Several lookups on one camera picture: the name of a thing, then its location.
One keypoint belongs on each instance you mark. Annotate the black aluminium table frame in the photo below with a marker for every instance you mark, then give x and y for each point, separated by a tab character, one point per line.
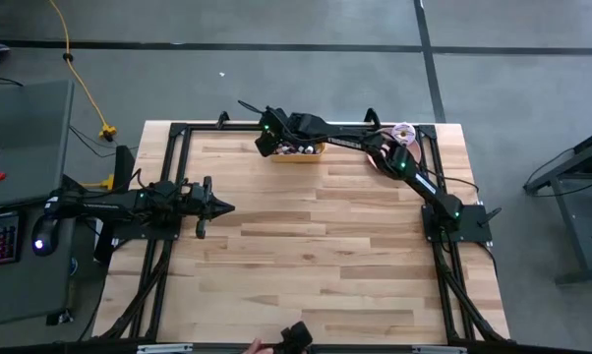
170	157

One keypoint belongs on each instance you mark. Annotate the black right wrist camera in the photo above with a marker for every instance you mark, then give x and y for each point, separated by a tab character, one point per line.
265	145

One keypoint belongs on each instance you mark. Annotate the black handheld device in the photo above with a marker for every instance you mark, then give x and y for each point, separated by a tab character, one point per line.
296	336

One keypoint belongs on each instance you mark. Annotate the person's hand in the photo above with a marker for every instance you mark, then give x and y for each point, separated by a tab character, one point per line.
256	348

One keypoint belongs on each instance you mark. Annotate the black desk caster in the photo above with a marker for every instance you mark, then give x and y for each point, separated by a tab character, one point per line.
60	317

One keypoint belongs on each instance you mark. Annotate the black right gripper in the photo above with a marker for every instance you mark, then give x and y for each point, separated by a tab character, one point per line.
283	128

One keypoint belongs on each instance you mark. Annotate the grey desk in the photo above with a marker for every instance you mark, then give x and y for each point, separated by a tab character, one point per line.
25	137

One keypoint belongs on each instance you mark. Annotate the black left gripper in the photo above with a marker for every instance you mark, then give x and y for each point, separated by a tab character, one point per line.
197	199

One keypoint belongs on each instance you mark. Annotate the black computer mouse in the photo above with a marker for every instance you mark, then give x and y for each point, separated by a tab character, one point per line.
45	236

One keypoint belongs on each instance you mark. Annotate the orange plastic bin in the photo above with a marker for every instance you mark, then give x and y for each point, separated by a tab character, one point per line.
298	157

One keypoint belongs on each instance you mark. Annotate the black power box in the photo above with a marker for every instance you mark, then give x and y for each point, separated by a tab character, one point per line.
124	167

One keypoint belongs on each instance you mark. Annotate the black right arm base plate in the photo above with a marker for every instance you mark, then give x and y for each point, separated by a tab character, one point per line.
473	221

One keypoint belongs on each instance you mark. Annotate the pink round plate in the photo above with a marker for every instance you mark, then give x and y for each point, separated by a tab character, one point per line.
377	162

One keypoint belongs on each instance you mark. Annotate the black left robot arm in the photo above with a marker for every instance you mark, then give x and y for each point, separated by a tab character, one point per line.
104	206

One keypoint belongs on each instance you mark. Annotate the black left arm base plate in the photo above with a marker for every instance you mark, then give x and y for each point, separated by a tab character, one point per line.
148	233

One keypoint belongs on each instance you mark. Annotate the silver metal bracket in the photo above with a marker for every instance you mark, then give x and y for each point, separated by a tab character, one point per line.
164	348
438	349

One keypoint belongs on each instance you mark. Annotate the black metal cart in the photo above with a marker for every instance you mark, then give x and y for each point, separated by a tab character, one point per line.
573	221

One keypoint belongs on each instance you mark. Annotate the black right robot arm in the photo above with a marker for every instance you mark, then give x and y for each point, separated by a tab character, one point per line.
345	140

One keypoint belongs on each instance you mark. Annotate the yellow power plug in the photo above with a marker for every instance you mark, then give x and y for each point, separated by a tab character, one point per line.
106	183

